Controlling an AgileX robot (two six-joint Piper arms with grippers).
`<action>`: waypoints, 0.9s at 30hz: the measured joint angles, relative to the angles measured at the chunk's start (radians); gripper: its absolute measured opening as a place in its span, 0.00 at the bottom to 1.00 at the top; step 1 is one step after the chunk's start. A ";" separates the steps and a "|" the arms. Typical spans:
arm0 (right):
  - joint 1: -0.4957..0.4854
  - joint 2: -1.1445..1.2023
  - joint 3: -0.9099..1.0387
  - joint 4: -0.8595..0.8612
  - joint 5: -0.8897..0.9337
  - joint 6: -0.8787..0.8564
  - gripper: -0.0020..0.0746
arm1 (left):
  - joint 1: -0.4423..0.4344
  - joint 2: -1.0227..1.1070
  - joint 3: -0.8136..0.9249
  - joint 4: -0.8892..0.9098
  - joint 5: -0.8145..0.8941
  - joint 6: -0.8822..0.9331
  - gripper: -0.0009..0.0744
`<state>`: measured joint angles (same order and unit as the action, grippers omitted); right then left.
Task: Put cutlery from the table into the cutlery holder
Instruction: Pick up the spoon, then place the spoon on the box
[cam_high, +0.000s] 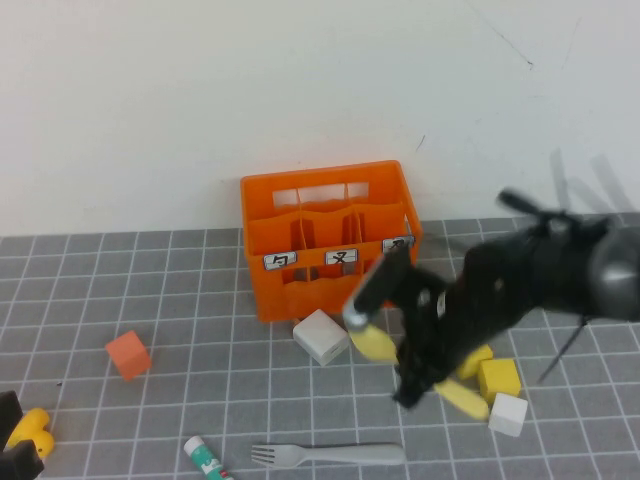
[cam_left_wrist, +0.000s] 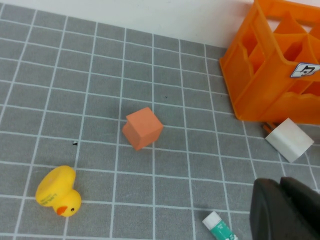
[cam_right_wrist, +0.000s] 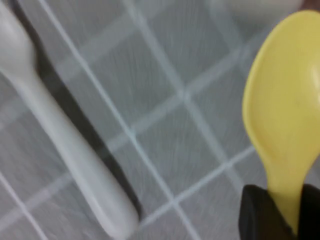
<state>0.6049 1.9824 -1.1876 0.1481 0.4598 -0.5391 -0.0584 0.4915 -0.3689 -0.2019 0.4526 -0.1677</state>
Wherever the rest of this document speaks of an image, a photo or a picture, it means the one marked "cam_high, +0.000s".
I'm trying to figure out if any large white cube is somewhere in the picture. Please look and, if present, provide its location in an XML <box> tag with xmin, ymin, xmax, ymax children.
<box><xmin>292</xmin><ymin>308</ymin><xmax>351</xmax><ymax>367</ymax></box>

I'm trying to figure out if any yellow rubber duck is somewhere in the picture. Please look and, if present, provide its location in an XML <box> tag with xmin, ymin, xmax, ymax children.
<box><xmin>4</xmin><ymin>407</ymin><xmax>55</xmax><ymax>461</ymax></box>

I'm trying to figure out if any small white cube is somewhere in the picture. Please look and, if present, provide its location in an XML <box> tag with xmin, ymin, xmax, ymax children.
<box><xmin>487</xmin><ymin>392</ymin><xmax>529</xmax><ymax>439</ymax></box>

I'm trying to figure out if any orange plastic cutlery holder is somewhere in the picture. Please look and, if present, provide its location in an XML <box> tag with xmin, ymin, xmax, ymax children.
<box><xmin>239</xmin><ymin>159</ymin><xmax>424</xmax><ymax>324</ymax></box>

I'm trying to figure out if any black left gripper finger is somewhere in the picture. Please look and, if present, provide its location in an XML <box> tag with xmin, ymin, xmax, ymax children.
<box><xmin>0</xmin><ymin>391</ymin><xmax>25</xmax><ymax>450</ymax></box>
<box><xmin>0</xmin><ymin>437</ymin><xmax>45</xmax><ymax>480</ymax></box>

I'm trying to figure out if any yellow plastic spoon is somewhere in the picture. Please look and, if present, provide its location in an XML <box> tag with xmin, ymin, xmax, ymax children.
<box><xmin>348</xmin><ymin>322</ymin><xmax>490</xmax><ymax>421</ymax></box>

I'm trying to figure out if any green white glue stick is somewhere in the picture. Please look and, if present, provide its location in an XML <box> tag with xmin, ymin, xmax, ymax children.
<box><xmin>183</xmin><ymin>434</ymin><xmax>234</xmax><ymax>480</ymax></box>

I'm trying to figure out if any small yellow block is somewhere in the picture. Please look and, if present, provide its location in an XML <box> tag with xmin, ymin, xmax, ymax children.
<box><xmin>454</xmin><ymin>343</ymin><xmax>495</xmax><ymax>380</ymax></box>

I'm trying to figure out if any yellow cube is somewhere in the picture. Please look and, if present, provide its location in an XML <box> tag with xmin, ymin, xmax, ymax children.
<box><xmin>477</xmin><ymin>357</ymin><xmax>523</xmax><ymax>406</ymax></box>

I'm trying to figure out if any grey plastic fork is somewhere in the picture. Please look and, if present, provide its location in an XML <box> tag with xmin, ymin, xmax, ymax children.
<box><xmin>250</xmin><ymin>442</ymin><xmax>406</xmax><ymax>469</ymax></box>

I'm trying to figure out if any grey grid mat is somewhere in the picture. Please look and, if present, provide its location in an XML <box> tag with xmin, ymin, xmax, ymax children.
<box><xmin>0</xmin><ymin>212</ymin><xmax>640</xmax><ymax>480</ymax></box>

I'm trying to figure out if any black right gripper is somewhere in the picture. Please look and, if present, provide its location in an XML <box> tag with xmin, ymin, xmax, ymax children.
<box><xmin>391</xmin><ymin>269</ymin><xmax>501</xmax><ymax>412</ymax></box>

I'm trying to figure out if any orange cube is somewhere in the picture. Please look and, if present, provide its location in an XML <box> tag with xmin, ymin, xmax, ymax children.
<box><xmin>104</xmin><ymin>329</ymin><xmax>153</xmax><ymax>382</ymax></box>

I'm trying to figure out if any black cable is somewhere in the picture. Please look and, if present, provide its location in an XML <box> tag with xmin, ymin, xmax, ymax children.
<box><xmin>537</xmin><ymin>318</ymin><xmax>587</xmax><ymax>386</ymax></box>
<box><xmin>496</xmin><ymin>187</ymin><xmax>571</xmax><ymax>224</ymax></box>

